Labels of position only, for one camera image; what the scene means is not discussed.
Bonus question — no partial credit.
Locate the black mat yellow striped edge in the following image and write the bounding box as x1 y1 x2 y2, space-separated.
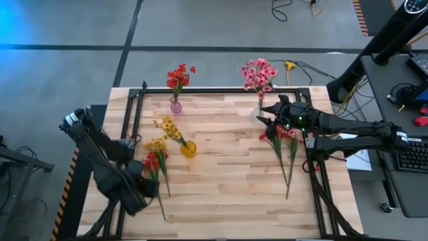
49 104 108 241

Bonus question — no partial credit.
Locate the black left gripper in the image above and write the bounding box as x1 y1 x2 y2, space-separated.
126 159 161 199

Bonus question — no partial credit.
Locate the grey desk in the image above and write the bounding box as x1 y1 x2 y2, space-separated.
360 53 428 218

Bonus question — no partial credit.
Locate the yellow power plug splitter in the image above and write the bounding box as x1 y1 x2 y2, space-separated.
285 60 297 86

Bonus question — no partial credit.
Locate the looped black floor cable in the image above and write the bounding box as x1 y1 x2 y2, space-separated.
271 0 294 23

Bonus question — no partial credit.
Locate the black tower fan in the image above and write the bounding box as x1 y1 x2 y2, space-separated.
326 0 428 103

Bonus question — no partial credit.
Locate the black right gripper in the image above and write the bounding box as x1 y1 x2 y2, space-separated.
256 95 318 141

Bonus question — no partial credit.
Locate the black desk leg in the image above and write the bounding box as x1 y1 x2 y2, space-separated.
343 147 379 159

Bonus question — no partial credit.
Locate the black keyboard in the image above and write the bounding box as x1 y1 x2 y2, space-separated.
396 139 428 173

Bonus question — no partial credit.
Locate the yellow and black cable bundle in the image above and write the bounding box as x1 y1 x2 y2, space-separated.
336 75 370 116

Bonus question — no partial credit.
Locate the yellow artificial flower bunch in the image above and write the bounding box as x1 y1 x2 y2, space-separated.
152 116 191 150
142 136 172 198

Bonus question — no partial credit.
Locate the red tool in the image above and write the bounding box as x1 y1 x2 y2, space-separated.
414 106 428 127

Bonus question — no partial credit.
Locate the black round cable puck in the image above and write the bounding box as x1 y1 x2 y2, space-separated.
389 82 418 106

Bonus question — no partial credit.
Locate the white paper sheet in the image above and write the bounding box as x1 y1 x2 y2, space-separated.
340 133 372 171

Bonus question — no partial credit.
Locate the clear glass vase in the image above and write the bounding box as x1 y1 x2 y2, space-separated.
249 100 268 125

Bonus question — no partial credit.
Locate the black aluminium frame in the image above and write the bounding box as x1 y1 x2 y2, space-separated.
80 80 370 240

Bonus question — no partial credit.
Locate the grey metal stand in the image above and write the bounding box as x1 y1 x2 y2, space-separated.
0 133 55 241

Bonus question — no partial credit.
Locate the black mat orange striped edge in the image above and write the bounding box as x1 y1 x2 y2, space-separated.
353 0 399 37

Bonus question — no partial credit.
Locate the yellow glass vase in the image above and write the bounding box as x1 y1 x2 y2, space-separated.
180 140 197 159

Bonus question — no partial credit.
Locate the large pink artificial flower bunch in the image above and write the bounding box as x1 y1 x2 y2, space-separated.
240 58 279 111

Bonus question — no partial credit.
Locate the pink glass vase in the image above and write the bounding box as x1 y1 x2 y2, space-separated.
170 96 184 114

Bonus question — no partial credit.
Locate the long black floor cable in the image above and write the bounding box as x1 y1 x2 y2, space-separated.
269 59 336 86

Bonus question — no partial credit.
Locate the black round pole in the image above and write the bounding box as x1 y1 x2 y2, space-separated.
374 18 428 66

